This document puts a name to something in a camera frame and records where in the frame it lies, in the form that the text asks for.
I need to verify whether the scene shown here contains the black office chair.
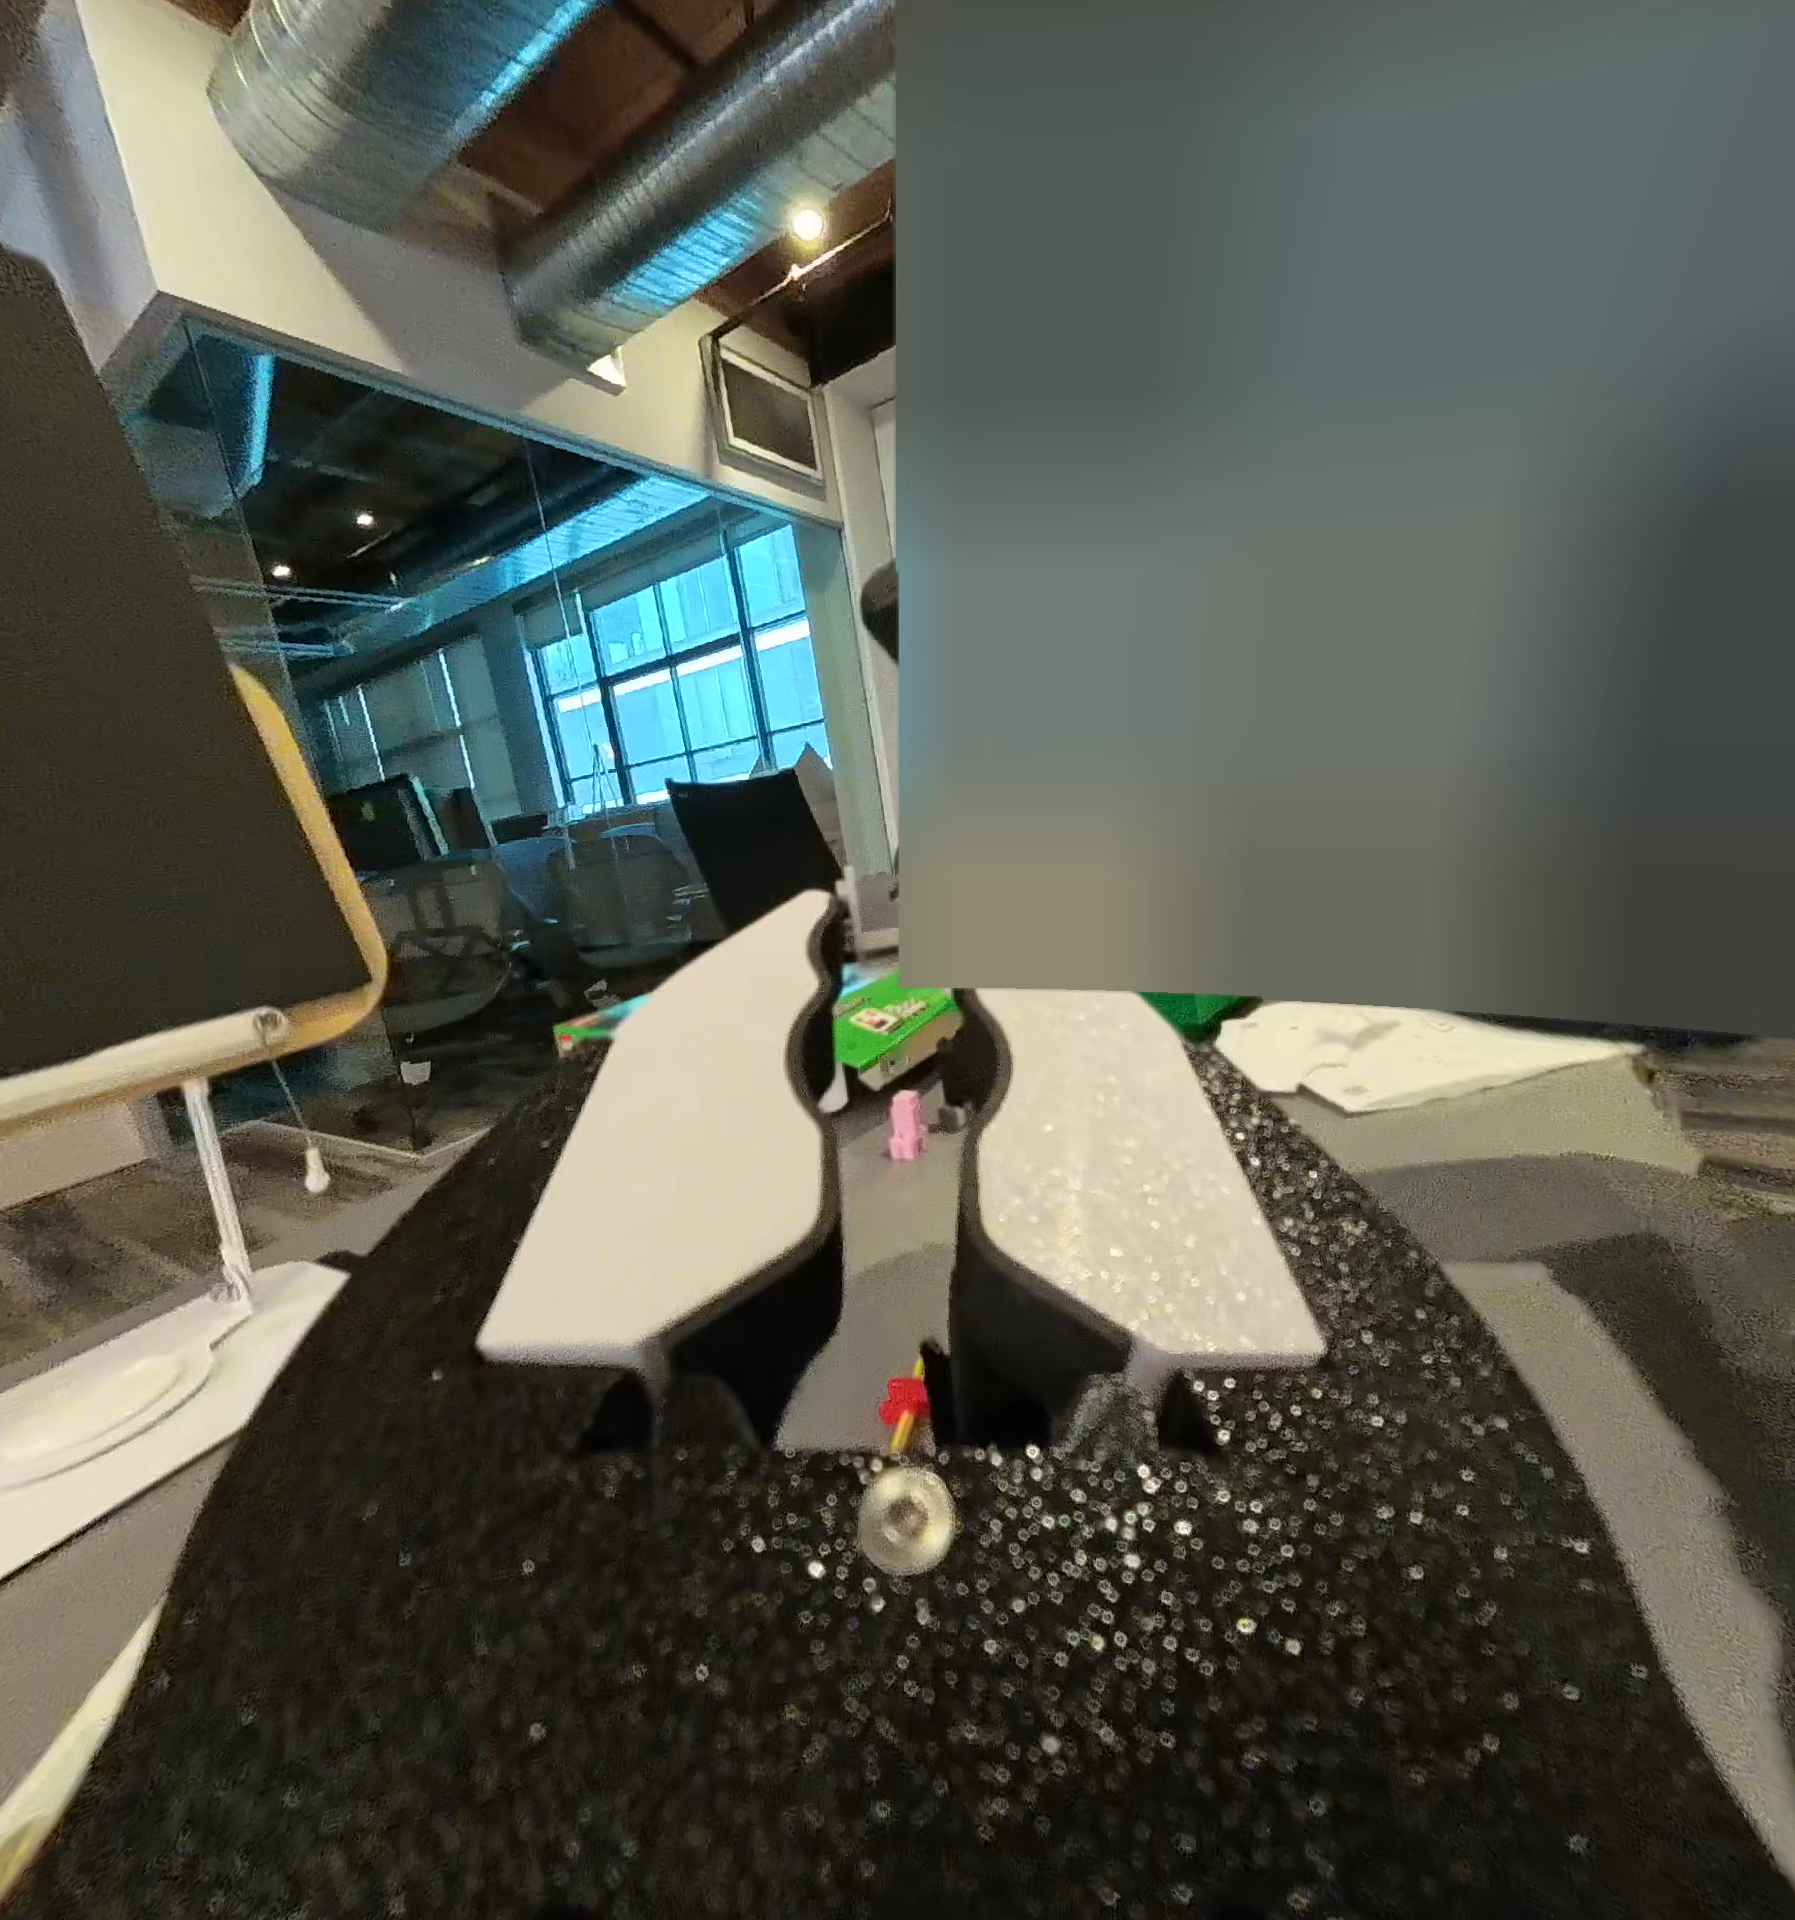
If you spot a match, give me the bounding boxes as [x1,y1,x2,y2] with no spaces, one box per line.
[667,771,850,950]

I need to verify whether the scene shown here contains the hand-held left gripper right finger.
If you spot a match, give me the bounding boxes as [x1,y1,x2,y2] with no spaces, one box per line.
[946,983,1330,1440]

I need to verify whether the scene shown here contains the slim silver ceiling duct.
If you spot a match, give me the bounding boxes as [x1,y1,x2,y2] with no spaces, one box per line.
[500,0,898,370]

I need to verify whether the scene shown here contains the glass partition wall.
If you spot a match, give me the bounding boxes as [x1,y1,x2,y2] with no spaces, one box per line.
[103,299,855,1161]

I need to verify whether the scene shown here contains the wall air vent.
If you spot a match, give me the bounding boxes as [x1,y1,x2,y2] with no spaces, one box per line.
[708,338,826,483]

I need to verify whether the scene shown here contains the white crumpled paper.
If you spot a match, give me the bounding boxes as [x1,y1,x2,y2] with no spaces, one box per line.
[1219,997,1652,1113]

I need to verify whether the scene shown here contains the pale green instruction booklet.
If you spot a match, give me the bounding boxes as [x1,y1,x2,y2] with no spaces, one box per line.
[0,1637,168,1920]

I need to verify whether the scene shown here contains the white tablet stand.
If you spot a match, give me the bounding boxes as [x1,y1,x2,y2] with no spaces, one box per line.
[0,1072,358,1622]

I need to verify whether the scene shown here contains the large grid window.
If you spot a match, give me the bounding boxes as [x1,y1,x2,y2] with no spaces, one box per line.
[538,521,842,819]

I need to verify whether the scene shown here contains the grey mesh office chair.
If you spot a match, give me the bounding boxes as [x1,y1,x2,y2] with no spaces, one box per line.
[358,857,541,1149]
[541,829,725,983]

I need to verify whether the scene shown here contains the green toy box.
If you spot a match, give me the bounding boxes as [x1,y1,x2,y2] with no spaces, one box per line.
[554,979,972,1091]

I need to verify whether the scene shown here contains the large silver ceiling duct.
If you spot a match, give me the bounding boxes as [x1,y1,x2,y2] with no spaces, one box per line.
[212,0,649,227]

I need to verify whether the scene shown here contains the dark tablet with gold edge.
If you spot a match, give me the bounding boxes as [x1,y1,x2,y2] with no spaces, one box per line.
[0,227,393,1161]

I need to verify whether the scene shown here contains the red and yellow brick axle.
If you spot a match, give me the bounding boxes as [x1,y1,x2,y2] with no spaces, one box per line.
[876,1349,940,1457]

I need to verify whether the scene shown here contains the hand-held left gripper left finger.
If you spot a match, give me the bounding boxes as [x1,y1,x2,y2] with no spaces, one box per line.
[471,889,850,1429]

